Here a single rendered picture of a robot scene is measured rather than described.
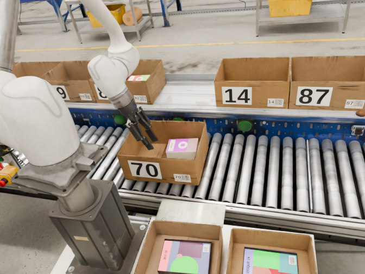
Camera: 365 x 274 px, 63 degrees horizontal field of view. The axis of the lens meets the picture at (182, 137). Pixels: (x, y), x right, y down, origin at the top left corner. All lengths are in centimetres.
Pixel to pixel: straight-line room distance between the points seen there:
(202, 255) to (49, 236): 160
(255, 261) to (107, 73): 89
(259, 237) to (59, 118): 81
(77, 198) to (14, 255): 164
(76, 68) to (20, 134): 155
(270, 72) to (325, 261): 120
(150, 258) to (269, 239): 46
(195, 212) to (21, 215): 183
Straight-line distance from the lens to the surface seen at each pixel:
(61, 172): 92
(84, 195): 104
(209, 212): 135
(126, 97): 122
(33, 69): 262
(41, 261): 248
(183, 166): 138
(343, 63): 192
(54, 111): 84
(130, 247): 131
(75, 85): 204
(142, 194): 150
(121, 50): 128
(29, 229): 273
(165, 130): 165
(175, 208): 138
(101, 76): 119
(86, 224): 106
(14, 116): 84
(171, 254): 122
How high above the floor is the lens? 182
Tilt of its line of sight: 38 degrees down
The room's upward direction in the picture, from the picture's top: 10 degrees counter-clockwise
